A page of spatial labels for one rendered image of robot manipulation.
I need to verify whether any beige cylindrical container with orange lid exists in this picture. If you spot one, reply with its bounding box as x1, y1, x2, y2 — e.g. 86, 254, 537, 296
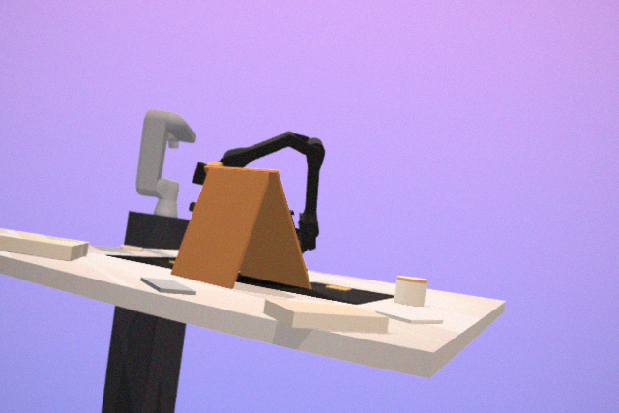
394, 276, 427, 307

